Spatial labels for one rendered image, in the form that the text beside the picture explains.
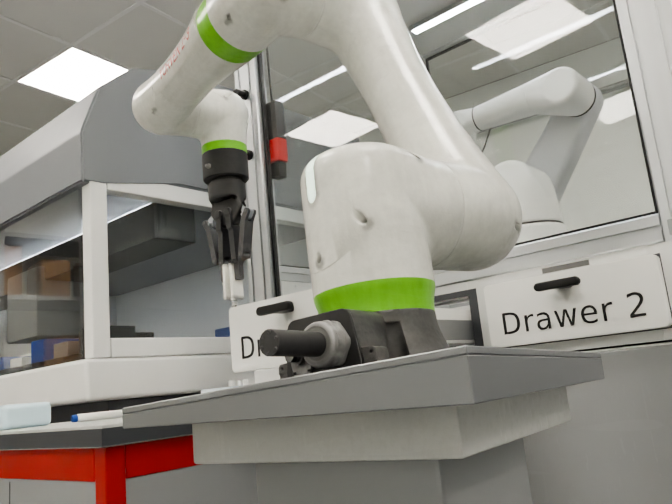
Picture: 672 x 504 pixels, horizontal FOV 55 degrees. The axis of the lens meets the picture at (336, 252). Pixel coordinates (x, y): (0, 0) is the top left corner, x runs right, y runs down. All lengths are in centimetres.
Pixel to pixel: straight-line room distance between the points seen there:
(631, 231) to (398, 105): 44
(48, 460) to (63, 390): 74
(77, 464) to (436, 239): 60
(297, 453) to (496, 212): 36
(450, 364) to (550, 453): 74
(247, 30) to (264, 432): 59
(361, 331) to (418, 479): 13
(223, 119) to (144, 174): 62
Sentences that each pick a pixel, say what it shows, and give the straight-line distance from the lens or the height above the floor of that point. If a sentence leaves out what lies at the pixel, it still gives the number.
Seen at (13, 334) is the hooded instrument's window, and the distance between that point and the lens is 213.
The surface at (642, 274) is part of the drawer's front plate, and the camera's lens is 108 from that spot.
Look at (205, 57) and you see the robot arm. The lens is 108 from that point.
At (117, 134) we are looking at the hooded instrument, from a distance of 191.
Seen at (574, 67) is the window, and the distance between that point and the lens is 123.
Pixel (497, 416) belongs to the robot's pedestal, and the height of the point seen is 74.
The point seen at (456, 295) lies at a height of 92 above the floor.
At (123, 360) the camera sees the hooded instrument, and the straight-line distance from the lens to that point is 177.
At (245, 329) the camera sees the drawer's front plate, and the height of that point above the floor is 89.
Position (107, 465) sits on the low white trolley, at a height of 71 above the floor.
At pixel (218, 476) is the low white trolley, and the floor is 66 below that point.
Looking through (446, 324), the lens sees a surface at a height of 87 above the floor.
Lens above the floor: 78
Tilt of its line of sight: 12 degrees up
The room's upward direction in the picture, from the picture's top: 6 degrees counter-clockwise
